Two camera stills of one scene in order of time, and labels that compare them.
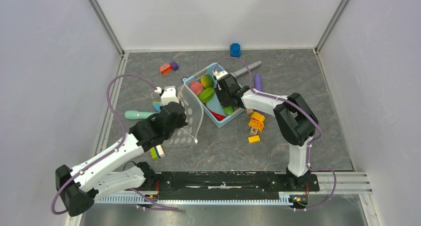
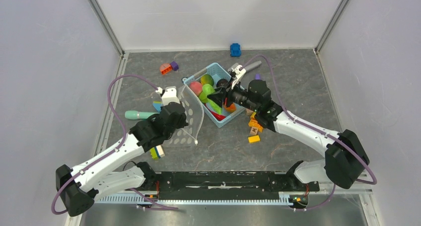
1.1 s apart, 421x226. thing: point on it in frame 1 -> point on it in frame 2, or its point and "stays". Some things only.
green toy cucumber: (228, 111) -> (215, 108)
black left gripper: (182, 122) stays
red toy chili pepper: (218, 116) stays
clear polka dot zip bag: (193, 110) stays
